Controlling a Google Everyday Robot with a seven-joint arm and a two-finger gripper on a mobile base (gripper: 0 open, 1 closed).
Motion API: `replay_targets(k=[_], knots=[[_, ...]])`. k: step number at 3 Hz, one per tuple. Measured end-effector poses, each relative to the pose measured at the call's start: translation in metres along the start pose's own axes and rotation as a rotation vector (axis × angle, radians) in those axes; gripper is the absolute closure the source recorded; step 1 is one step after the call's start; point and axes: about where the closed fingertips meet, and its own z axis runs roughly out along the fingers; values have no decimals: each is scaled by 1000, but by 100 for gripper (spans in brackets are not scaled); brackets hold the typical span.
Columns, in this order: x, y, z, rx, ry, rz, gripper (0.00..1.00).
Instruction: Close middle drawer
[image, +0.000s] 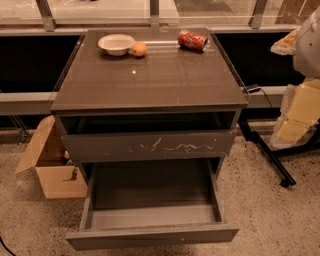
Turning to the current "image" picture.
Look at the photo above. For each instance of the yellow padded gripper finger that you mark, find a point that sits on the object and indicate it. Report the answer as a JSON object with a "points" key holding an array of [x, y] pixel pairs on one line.
{"points": [[286, 45], [300, 111]]}

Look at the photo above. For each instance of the grey drawer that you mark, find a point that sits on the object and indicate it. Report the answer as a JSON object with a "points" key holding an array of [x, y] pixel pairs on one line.
{"points": [[103, 138], [152, 203]]}

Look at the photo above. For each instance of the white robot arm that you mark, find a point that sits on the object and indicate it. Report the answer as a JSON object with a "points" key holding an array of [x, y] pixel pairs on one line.
{"points": [[306, 57]]}

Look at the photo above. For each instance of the dark grey drawer cabinet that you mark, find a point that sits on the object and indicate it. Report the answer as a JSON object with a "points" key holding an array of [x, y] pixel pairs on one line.
{"points": [[168, 79]]}

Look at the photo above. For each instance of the grey top drawer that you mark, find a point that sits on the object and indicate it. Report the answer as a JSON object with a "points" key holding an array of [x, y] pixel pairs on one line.
{"points": [[103, 138]]}

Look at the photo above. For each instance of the black metal floor stand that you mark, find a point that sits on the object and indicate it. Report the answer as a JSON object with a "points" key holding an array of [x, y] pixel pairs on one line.
{"points": [[286, 179]]}

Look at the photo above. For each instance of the red soda can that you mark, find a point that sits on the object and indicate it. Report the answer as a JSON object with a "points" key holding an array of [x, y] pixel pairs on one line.
{"points": [[192, 41]]}

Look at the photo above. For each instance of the orange fruit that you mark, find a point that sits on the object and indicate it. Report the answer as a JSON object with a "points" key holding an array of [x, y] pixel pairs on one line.
{"points": [[139, 49]]}

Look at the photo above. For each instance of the white bowl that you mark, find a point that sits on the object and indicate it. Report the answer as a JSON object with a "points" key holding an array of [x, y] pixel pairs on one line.
{"points": [[116, 44]]}

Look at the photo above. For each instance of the open cardboard box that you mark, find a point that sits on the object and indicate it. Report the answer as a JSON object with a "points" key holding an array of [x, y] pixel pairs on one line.
{"points": [[47, 155]]}

